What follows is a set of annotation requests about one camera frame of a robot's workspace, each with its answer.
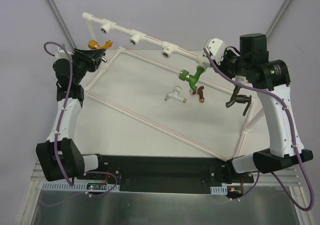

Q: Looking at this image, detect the yellow faucet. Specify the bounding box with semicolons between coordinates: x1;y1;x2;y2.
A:
88;39;113;50

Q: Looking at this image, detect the right cable duct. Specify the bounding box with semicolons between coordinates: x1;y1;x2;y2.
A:
209;185;244;196

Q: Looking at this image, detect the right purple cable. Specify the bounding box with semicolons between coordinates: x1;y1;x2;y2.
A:
203;47;315;212

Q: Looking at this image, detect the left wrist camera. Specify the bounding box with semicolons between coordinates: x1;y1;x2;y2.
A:
54;47;73;59

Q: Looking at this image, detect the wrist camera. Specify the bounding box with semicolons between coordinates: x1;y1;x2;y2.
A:
54;47;73;59
203;38;227;64

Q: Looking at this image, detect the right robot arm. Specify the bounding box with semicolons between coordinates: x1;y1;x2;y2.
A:
218;33;314;183

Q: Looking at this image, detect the green faucet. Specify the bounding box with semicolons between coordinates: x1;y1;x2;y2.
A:
178;66;205;91

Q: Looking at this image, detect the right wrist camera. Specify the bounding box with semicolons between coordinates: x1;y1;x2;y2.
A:
203;38;227;64

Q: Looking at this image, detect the white faucet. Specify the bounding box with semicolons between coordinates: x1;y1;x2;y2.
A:
164;86;187;103

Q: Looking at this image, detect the dark red faucet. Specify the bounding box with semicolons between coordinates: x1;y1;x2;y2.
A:
189;86;205;103

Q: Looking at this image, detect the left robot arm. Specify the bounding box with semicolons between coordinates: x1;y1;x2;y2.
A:
36;48;106;182

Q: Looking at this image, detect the white pipe frame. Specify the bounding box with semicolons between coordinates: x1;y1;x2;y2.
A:
81;11;263;161

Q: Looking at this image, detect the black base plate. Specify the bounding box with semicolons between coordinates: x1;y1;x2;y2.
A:
77;155;254;194

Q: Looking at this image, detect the left cable duct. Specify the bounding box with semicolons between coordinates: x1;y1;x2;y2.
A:
42;181;120;193

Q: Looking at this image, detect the cable duct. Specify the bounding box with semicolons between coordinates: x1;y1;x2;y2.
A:
42;181;120;193
209;185;244;196

